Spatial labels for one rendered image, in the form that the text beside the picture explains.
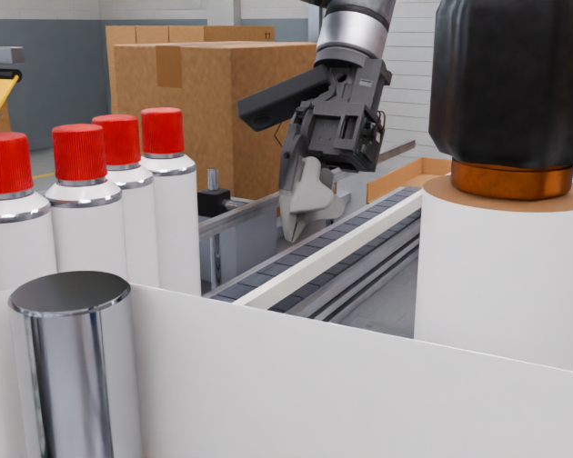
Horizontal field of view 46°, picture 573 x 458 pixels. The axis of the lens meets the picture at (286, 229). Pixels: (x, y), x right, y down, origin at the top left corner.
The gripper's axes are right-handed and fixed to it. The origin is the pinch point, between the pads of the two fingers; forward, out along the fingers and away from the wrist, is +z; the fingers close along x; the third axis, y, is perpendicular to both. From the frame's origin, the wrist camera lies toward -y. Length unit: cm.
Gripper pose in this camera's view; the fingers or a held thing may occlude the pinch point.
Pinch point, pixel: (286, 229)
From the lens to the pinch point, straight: 74.2
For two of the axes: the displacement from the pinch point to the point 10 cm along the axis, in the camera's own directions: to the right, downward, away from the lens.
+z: -2.5, 9.5, -1.6
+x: 4.3, 2.6, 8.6
